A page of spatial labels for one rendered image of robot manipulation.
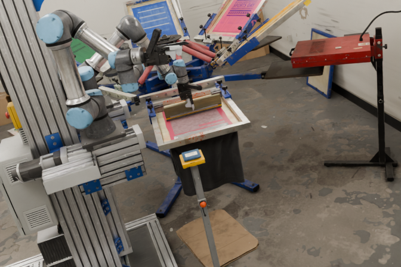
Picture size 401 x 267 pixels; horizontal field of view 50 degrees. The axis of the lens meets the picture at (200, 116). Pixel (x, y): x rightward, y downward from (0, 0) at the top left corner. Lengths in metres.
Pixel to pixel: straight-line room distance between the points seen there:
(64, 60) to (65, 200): 0.91
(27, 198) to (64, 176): 0.41
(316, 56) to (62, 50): 1.99
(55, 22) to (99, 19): 5.20
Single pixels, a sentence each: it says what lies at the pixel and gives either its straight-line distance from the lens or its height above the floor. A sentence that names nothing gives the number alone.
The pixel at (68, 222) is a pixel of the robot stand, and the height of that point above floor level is 0.73.
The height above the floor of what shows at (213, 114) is 0.95.
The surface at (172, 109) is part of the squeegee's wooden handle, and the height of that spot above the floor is 1.03.
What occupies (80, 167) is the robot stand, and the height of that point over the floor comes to 1.17.
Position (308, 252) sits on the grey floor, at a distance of 3.12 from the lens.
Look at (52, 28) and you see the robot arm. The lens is 1.95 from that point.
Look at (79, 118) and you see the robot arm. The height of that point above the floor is 1.42.
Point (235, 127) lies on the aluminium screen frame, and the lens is 2.62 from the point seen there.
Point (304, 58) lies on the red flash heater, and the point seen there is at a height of 1.09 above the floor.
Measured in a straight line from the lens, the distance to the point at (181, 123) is 2.90.
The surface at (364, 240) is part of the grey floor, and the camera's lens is 3.21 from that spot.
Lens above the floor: 2.09
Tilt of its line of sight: 23 degrees down
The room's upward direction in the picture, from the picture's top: 12 degrees counter-clockwise
